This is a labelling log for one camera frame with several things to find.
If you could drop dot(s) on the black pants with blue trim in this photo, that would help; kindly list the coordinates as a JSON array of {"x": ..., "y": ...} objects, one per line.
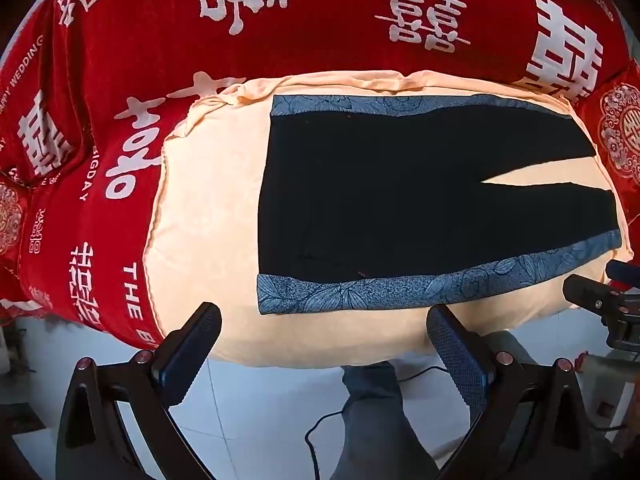
[{"x": 375, "y": 185}]

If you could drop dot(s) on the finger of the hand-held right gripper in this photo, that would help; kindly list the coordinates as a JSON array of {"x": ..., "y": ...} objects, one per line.
[
  {"x": 585, "y": 291},
  {"x": 625, "y": 272}
]

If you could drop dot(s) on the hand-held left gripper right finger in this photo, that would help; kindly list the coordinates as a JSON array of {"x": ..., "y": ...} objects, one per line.
[{"x": 457, "y": 355}]

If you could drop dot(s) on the red printed blanket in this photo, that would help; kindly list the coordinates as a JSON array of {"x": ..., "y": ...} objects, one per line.
[{"x": 350, "y": 20}]

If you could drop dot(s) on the red embroidered pillow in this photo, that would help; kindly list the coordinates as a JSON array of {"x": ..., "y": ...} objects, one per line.
[
  {"x": 622, "y": 130},
  {"x": 10, "y": 215}
]

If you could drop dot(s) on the person's leg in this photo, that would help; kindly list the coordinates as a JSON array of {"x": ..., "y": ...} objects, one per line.
[{"x": 380, "y": 420}]

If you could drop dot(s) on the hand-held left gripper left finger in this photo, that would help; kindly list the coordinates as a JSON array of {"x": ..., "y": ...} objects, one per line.
[{"x": 192, "y": 355}]

